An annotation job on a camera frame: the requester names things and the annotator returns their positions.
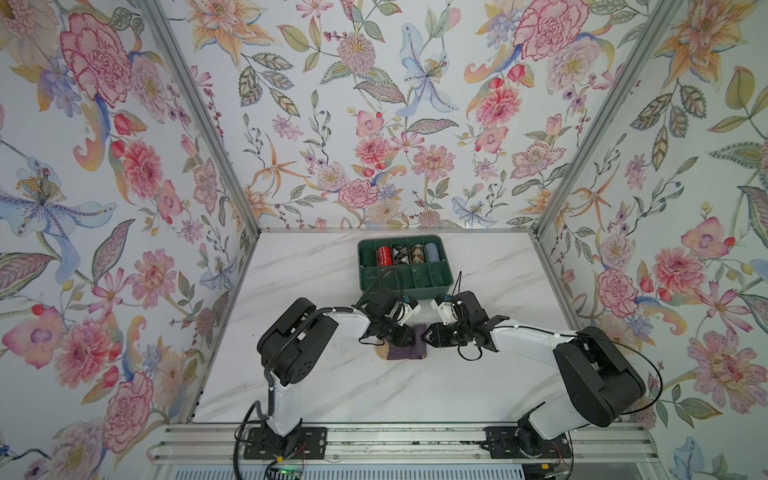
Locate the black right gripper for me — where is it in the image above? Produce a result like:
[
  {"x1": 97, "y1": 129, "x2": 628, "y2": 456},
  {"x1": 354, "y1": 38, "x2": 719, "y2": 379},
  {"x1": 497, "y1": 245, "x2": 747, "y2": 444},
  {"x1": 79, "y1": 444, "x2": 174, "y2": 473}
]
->
[{"x1": 419, "y1": 322, "x2": 470, "y2": 347}]

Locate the purple sock with beige toe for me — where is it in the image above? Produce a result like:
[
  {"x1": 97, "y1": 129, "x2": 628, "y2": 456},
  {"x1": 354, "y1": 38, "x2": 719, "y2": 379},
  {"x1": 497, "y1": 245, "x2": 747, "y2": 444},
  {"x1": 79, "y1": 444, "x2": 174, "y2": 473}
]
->
[{"x1": 375, "y1": 324, "x2": 427, "y2": 361}]

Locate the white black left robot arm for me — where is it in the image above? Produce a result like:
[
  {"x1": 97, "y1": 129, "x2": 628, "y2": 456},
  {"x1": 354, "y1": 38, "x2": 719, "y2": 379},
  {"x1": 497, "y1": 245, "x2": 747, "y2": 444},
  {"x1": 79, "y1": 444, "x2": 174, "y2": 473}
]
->
[{"x1": 256, "y1": 289, "x2": 421, "y2": 438}]

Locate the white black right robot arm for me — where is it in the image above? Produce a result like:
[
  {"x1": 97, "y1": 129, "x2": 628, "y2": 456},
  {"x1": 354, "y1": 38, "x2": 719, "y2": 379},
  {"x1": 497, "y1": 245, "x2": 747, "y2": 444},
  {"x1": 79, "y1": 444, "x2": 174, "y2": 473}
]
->
[{"x1": 423, "y1": 291, "x2": 646, "y2": 447}]

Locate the red patterned rolled sock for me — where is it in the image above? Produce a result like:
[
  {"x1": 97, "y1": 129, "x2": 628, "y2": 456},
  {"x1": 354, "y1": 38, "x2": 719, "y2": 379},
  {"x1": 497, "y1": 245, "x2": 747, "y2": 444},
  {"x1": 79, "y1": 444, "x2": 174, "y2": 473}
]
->
[{"x1": 376, "y1": 246, "x2": 393, "y2": 267}]

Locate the grey argyle rolled sock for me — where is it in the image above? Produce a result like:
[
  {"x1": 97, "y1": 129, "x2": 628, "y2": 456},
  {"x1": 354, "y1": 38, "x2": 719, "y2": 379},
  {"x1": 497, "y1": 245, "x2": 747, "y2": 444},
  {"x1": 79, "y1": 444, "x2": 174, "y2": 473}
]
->
[{"x1": 392, "y1": 244, "x2": 410, "y2": 265}]

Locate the green plastic organizer bin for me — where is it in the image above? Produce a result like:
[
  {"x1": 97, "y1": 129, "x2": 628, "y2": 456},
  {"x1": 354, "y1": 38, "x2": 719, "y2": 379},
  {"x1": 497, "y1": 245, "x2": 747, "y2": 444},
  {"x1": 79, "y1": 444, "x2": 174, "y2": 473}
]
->
[{"x1": 357, "y1": 235, "x2": 454, "y2": 300}]

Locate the brown argyle rolled sock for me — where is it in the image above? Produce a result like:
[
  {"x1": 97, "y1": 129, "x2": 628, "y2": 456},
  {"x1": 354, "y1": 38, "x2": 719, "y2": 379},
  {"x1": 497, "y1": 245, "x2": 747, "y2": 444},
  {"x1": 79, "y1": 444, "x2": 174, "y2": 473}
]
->
[{"x1": 409, "y1": 244, "x2": 426, "y2": 264}]

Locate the blue rolled sock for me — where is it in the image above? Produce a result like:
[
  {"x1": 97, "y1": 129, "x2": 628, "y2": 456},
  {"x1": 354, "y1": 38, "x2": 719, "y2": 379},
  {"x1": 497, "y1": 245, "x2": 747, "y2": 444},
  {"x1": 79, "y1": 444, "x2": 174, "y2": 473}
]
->
[{"x1": 424, "y1": 242, "x2": 441, "y2": 263}]

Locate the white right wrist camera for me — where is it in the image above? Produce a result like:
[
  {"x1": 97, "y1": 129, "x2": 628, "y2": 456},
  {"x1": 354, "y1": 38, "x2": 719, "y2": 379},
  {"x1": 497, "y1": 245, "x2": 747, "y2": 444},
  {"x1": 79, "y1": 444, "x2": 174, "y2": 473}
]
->
[{"x1": 430, "y1": 296, "x2": 456, "y2": 325}]

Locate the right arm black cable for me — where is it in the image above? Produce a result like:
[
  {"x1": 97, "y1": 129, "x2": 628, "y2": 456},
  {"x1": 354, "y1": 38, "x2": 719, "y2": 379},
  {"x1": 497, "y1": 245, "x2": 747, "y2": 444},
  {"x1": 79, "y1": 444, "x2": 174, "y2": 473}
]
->
[{"x1": 452, "y1": 271, "x2": 665, "y2": 480}]

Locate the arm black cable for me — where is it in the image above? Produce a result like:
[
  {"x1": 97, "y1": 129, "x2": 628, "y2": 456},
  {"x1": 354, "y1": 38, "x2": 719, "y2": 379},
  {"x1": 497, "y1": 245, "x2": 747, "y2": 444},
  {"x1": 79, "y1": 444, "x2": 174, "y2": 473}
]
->
[
  {"x1": 452, "y1": 271, "x2": 665, "y2": 480},
  {"x1": 232, "y1": 266, "x2": 400, "y2": 480}
]

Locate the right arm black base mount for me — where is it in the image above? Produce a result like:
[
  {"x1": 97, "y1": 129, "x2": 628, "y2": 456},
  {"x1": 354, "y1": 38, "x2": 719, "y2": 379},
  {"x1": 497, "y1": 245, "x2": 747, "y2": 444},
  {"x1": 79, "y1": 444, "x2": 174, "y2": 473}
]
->
[{"x1": 481, "y1": 425, "x2": 572, "y2": 460}]

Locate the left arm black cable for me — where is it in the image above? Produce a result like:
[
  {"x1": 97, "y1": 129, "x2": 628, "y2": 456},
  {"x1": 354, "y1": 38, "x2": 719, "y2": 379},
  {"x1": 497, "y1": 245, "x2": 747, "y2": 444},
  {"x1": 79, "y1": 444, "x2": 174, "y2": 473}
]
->
[{"x1": 232, "y1": 266, "x2": 400, "y2": 480}]

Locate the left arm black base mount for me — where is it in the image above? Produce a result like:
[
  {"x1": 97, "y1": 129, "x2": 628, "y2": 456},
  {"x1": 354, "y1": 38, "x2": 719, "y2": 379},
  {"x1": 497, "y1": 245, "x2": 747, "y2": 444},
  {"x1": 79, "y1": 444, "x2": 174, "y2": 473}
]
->
[{"x1": 243, "y1": 425, "x2": 328, "y2": 460}]

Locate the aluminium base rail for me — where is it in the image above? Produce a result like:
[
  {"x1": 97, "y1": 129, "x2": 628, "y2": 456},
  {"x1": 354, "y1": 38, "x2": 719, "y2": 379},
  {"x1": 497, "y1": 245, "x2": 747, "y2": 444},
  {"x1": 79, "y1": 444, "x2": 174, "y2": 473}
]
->
[{"x1": 148, "y1": 422, "x2": 659, "y2": 466}]

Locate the aluminium corner post right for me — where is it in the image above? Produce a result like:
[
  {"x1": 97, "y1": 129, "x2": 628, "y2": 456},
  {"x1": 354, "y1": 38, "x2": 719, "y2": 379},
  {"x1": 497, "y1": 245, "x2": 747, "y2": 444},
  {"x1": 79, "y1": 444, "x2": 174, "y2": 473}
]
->
[{"x1": 532, "y1": 0, "x2": 685, "y2": 236}]

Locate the aluminium corner post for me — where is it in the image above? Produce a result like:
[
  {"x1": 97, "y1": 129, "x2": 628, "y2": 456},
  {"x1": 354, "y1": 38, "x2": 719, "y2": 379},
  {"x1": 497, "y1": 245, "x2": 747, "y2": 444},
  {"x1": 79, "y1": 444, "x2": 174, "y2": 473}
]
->
[
  {"x1": 532, "y1": 0, "x2": 685, "y2": 236},
  {"x1": 137, "y1": 0, "x2": 260, "y2": 238}
]

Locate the aluminium corner post left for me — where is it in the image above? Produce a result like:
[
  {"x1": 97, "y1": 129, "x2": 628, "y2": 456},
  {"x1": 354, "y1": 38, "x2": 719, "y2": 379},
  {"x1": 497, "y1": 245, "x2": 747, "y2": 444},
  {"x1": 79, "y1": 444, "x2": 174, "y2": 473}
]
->
[{"x1": 137, "y1": 0, "x2": 260, "y2": 238}]

